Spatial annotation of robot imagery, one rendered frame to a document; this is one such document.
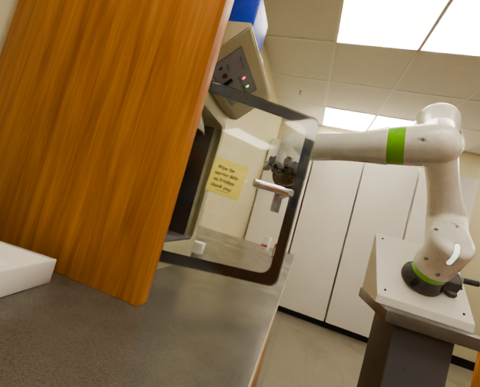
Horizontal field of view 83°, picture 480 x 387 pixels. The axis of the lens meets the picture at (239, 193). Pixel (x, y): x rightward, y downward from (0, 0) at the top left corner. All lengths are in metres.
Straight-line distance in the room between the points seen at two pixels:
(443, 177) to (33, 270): 1.14
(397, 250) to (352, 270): 2.34
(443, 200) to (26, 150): 1.23
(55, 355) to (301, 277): 3.39
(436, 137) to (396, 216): 2.90
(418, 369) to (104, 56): 1.32
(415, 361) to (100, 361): 1.09
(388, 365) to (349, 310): 2.54
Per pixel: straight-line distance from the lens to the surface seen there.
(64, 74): 0.69
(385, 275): 1.26
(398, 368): 1.27
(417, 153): 0.90
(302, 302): 3.72
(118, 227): 0.52
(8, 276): 0.49
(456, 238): 1.16
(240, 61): 0.69
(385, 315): 1.13
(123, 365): 0.38
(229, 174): 0.59
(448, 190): 1.18
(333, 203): 3.63
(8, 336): 0.42
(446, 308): 1.29
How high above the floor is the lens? 1.14
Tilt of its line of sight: 3 degrees up
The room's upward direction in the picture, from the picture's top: 15 degrees clockwise
